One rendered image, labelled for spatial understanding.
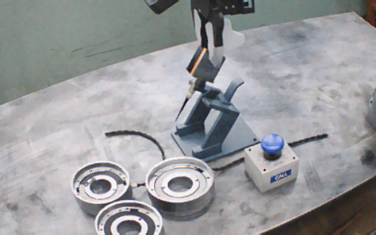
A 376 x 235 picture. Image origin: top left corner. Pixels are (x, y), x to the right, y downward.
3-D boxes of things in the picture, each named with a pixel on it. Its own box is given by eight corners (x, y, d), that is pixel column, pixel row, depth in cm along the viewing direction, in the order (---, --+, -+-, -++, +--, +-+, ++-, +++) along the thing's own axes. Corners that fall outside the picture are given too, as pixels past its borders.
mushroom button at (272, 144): (266, 175, 85) (267, 150, 82) (256, 160, 88) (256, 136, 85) (287, 166, 86) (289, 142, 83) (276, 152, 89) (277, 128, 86)
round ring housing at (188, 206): (180, 228, 80) (178, 211, 78) (136, 197, 87) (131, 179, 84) (228, 193, 86) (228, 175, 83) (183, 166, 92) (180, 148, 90)
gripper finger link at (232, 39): (251, 68, 86) (245, 16, 82) (218, 76, 85) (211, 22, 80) (242, 60, 89) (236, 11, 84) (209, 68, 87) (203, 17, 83)
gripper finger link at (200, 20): (235, 53, 91) (235, 10, 85) (202, 61, 89) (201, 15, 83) (227, 44, 93) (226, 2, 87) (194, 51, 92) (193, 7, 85)
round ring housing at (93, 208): (80, 223, 82) (73, 206, 80) (73, 183, 91) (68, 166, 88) (139, 215, 83) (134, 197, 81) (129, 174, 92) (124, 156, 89)
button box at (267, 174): (262, 194, 85) (263, 172, 82) (244, 170, 90) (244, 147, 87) (303, 176, 87) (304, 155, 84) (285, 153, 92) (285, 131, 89)
